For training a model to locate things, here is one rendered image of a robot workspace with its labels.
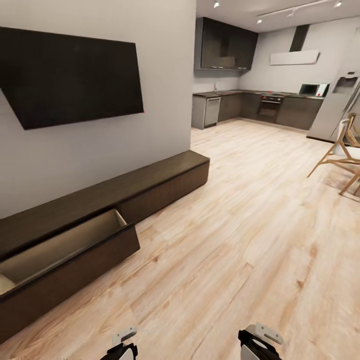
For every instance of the pillar candle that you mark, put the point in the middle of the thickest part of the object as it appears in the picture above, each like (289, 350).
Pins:
(252, 328)

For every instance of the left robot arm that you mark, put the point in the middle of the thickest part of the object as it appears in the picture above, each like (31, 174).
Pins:
(120, 351)

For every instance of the dishwasher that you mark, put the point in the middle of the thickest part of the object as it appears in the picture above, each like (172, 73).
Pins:
(212, 109)

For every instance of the microwave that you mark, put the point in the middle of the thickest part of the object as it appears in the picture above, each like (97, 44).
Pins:
(314, 89)

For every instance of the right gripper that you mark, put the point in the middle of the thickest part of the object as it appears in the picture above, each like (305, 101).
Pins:
(245, 337)

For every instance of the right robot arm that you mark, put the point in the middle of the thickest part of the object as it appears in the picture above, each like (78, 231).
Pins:
(253, 347)

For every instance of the wall mounted tv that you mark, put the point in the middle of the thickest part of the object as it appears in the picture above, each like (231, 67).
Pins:
(54, 79)

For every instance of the fridge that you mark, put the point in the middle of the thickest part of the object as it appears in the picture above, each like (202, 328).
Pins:
(342, 98)

